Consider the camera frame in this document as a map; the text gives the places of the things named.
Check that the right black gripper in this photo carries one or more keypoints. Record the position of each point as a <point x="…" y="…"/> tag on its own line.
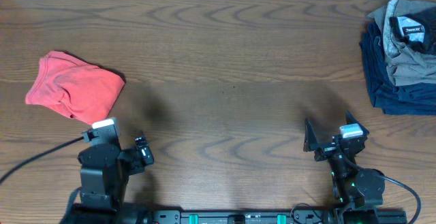
<point x="311" y="140"/>

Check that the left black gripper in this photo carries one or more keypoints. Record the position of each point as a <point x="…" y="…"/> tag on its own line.
<point x="133" y="156"/>

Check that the orange soccer t-shirt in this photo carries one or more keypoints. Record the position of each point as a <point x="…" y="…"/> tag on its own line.
<point x="74" y="88"/>

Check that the black t-shirt orange contour print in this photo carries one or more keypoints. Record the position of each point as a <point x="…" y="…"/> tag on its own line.
<point x="416" y="30"/>

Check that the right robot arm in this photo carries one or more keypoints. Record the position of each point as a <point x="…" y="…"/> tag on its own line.
<point x="359" y="190"/>

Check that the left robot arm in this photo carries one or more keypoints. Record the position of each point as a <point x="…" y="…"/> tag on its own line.
<point x="104" y="174"/>

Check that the navy blue folded garment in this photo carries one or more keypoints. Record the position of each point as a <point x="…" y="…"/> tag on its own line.
<point x="414" y="99"/>

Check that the grey folded t-shirt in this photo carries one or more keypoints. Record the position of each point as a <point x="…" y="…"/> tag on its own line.
<point x="403" y="65"/>

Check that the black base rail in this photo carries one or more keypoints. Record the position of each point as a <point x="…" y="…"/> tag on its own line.
<point x="295" y="216"/>

